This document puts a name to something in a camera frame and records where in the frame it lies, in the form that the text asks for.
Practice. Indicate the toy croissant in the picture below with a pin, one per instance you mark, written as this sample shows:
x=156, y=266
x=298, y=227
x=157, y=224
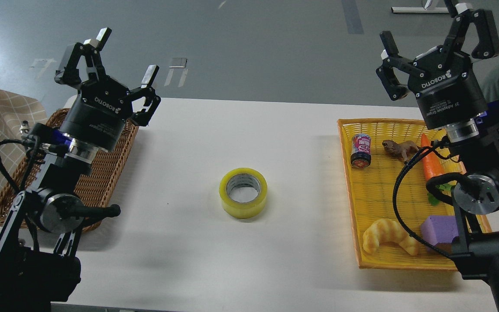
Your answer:
x=388, y=231

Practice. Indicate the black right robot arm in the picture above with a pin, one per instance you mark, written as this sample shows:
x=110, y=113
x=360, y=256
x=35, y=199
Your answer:
x=474, y=195

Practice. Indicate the toy carrot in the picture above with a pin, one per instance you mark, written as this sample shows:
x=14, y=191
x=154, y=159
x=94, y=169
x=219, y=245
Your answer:
x=431, y=168

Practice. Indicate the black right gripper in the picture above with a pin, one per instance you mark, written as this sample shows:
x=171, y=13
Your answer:
x=446, y=86

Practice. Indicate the yellow tape roll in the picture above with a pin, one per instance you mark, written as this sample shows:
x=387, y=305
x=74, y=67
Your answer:
x=243, y=193

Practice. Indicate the white stand base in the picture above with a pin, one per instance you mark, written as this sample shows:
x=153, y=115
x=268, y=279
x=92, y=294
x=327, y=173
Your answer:
x=427, y=7

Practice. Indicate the small drink can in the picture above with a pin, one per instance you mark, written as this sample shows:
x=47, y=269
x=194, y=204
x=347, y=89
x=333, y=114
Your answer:
x=361, y=151

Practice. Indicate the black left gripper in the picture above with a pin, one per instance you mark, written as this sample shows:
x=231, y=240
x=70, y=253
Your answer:
x=98, y=115

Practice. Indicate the yellow plastic basket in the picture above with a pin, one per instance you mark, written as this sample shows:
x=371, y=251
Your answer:
x=370, y=193

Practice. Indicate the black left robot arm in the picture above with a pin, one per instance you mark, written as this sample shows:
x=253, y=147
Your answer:
x=41, y=233

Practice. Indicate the purple foam block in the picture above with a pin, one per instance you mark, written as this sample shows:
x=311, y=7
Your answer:
x=440, y=231

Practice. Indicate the brown toy animal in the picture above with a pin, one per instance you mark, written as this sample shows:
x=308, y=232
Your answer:
x=404, y=151

